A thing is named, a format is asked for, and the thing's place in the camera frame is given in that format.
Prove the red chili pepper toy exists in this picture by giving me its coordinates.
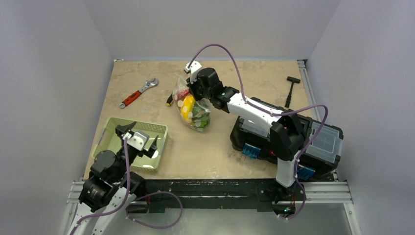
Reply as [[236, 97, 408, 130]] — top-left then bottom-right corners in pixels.
[[177, 89, 190, 99]]

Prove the clear zip top bag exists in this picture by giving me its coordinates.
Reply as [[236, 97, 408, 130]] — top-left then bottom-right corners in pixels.
[[167, 75, 211, 132]]

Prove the yellow banana toy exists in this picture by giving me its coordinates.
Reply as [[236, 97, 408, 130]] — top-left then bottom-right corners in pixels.
[[180, 94, 196, 121]]

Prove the green bell pepper toy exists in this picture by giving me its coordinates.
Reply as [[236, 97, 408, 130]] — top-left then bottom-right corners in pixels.
[[191, 111, 210, 129]]

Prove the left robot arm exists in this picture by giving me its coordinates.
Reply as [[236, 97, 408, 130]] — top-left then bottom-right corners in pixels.
[[68, 121, 165, 235]]

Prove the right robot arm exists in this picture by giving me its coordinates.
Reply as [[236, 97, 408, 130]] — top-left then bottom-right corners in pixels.
[[184, 65, 306, 199]]

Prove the green plastic basket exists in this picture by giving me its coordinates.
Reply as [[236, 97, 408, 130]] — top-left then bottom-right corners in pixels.
[[90, 117, 168, 171]]

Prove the yellow black screwdriver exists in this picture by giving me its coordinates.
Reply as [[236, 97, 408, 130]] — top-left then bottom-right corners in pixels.
[[166, 94, 174, 106]]

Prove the black hammer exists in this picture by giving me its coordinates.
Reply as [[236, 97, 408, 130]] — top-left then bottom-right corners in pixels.
[[284, 76, 301, 108]]

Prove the black tool box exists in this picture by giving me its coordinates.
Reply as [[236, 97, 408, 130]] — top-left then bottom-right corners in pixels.
[[230, 117, 344, 181]]

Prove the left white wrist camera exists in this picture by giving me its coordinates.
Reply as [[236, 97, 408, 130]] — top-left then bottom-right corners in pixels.
[[123, 131, 150, 151]]

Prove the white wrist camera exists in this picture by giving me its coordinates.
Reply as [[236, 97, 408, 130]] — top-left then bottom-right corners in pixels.
[[123, 131, 150, 151], [184, 61, 203, 84]]

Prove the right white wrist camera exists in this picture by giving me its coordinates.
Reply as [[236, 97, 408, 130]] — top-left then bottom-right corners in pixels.
[[184, 61, 203, 84]]

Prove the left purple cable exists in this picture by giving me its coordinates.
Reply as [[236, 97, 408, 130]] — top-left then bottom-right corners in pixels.
[[69, 136, 132, 235]]

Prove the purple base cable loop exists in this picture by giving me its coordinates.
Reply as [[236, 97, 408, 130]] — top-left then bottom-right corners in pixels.
[[125, 190, 184, 229]]

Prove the red handled adjustable wrench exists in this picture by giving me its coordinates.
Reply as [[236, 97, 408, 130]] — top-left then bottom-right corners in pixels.
[[119, 78, 159, 109]]

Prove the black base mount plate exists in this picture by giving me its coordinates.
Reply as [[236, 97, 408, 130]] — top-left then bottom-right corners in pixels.
[[124, 177, 297, 215]]

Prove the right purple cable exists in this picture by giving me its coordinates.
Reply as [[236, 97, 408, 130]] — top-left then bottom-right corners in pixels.
[[188, 44, 329, 221]]

